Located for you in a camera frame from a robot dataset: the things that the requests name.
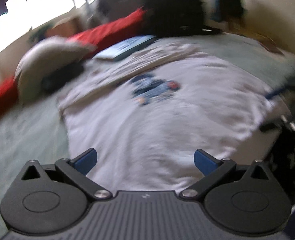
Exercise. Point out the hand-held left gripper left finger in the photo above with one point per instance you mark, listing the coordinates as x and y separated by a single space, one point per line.
86 161

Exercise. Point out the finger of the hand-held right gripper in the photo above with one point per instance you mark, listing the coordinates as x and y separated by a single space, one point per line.
280 122
280 91

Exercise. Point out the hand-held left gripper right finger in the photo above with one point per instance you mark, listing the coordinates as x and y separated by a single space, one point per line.
203 161

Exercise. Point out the white printed t-shirt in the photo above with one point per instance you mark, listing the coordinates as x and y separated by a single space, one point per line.
162 120

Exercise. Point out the yellow cardboard box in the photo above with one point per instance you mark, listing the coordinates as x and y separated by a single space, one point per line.
265 41

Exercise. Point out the black pouch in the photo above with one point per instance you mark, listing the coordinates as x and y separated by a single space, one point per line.
62 78

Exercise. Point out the grey checked pillow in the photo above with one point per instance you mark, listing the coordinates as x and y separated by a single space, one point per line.
47 60

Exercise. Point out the blue book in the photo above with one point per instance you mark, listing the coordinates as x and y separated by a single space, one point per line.
127 46

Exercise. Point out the black backpack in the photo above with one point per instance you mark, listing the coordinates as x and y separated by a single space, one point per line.
175 10

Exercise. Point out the red quilt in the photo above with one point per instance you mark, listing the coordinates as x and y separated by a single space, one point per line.
107 30

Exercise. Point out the brown cardboard box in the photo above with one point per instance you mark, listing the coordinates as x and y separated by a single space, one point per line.
65 26

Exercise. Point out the dark hanging garments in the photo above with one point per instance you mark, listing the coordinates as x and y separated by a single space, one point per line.
117 0

